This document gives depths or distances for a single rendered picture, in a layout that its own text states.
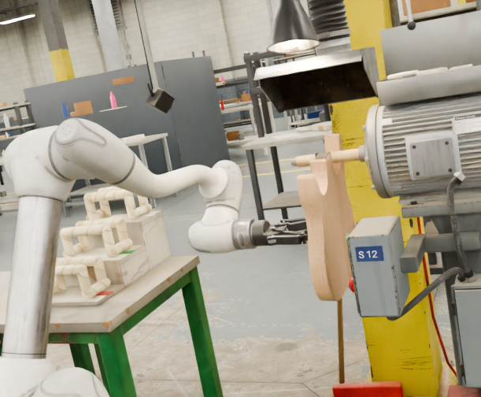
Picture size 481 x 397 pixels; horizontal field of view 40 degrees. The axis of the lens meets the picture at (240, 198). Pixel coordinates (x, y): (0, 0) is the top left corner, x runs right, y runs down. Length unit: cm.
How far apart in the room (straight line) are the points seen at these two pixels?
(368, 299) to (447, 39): 72
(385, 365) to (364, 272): 152
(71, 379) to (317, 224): 70
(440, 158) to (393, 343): 146
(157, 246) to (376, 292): 98
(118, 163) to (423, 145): 73
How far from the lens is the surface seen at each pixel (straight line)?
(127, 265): 215
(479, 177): 171
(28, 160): 162
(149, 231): 226
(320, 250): 169
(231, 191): 196
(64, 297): 215
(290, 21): 171
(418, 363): 299
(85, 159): 152
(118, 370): 193
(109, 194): 229
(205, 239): 193
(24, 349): 160
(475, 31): 183
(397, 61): 185
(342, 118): 272
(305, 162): 185
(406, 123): 170
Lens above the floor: 152
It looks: 11 degrees down
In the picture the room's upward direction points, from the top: 11 degrees counter-clockwise
